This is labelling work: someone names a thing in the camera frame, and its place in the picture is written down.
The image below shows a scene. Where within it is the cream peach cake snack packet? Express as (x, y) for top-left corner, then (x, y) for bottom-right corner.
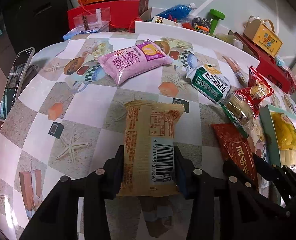
(280, 150), (296, 171)

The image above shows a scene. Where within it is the red gold snack packet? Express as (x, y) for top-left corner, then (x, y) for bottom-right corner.
(211, 123), (259, 189)

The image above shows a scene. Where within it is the yellow transparent snack packet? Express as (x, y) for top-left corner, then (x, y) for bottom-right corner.
(271, 112), (296, 150)

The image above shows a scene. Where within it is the beige barcode snack packet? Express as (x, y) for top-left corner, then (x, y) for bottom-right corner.
(119, 100), (185, 197)

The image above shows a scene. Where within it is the round cake clear green packet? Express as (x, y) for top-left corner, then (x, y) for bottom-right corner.
(219, 92), (254, 139)

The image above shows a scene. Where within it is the red cracker snack bag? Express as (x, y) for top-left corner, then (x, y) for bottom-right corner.
(235, 67), (274, 117)

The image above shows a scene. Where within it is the white green snack packet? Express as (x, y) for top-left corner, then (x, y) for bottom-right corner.
(186, 64), (231, 103)

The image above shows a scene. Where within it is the pink swiss roll packet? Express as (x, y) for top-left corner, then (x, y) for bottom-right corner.
(98, 40), (172, 86)

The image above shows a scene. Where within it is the white tray with teal rim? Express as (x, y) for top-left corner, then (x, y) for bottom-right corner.
(258, 104), (296, 205)

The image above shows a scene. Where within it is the checkered patterned tablecloth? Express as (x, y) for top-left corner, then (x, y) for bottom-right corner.
(0, 33), (249, 239)

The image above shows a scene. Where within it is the red patterned gift bag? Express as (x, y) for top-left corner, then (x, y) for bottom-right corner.
(275, 55), (296, 95)

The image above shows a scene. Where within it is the large red gift box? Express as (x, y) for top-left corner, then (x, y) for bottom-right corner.
(233, 32), (290, 91)

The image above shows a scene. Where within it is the smartphone on table edge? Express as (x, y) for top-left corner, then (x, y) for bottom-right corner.
(0, 47), (35, 121)

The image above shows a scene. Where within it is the clear round ball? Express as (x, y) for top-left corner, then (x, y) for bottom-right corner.
(232, 39), (244, 50)

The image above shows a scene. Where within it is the cardboard box white front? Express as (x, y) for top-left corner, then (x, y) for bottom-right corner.
(135, 7), (260, 68)

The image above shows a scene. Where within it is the colourful toy bundle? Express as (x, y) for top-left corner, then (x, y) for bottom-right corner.
(191, 17), (211, 34)

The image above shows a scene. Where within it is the green dumbbell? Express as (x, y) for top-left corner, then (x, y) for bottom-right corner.
(209, 9), (225, 34)

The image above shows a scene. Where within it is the clear plastic box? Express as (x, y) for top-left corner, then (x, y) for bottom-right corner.
(73, 8), (111, 32)

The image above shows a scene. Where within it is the black cabinet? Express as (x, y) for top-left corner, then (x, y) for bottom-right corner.
(2, 0), (69, 53)

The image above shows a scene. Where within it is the blue bead bottle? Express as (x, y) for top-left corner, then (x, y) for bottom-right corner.
(157, 3), (197, 21)

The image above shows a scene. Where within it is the white yellow card box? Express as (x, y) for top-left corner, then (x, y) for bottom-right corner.
(152, 16), (182, 28)

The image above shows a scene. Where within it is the red box stack left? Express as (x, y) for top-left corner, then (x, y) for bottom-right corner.
(67, 0), (149, 33)

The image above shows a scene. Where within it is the yellow gift box with handle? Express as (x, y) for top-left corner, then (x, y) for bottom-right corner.
(243, 16), (283, 57)

